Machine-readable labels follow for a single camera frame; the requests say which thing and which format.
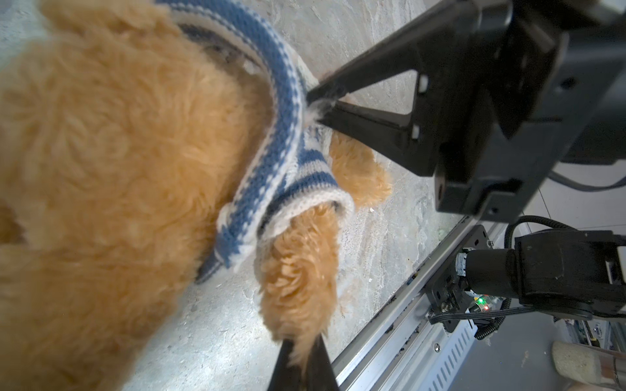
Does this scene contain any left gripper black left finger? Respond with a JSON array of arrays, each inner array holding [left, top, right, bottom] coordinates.
[[267, 340, 305, 391]]

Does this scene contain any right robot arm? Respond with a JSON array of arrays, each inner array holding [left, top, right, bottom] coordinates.
[[307, 1, 625, 322]]

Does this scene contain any aluminium mounting rail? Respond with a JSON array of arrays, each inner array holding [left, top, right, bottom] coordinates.
[[333, 217, 505, 390]]

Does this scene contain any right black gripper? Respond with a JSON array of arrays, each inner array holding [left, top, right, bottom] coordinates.
[[307, 1, 625, 222]]

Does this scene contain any brown teddy bear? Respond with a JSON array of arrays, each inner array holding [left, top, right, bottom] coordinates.
[[1, 1, 391, 390]]

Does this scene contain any right circuit board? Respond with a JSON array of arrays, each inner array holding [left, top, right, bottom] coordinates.
[[466, 292, 503, 313]]

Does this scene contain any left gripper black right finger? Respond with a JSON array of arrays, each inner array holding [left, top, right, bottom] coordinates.
[[305, 335, 340, 391]]

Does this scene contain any white cylinder container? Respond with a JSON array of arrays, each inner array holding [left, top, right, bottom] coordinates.
[[551, 341, 625, 390]]

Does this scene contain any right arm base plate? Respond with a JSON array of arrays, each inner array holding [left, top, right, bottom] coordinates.
[[425, 225, 489, 332]]

